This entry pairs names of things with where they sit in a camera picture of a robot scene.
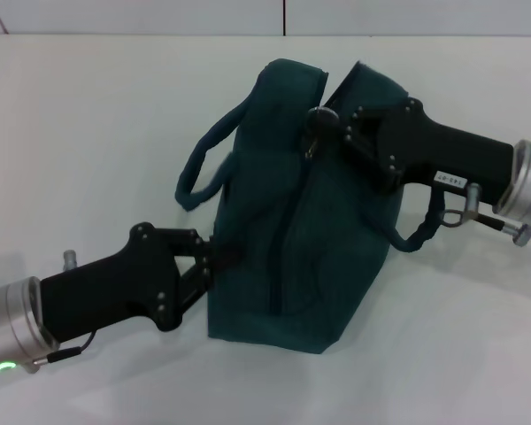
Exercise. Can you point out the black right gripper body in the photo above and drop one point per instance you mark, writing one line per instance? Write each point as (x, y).
(447, 150)

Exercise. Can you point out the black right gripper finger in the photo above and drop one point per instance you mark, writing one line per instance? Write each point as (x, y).
(371, 117)
(367, 161)

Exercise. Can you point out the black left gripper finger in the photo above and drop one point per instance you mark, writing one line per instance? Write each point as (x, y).
(208, 254)
(194, 288)

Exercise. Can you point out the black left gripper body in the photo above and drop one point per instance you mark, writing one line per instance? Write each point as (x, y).
(115, 283)

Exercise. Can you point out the dark teal insulated lunch bag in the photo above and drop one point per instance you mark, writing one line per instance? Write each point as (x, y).
(314, 265)

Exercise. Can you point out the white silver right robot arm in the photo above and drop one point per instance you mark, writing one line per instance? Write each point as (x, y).
(526, 186)

